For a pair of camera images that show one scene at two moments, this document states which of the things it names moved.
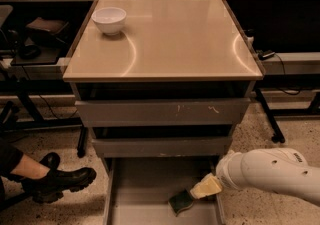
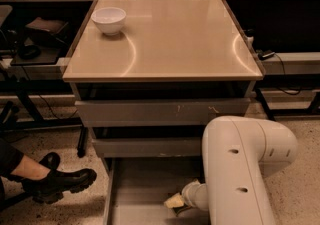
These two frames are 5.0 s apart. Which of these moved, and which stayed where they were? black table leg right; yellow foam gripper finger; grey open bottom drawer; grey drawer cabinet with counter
Moved: yellow foam gripper finger
Stayed: grey open bottom drawer; black table leg right; grey drawer cabinet with counter
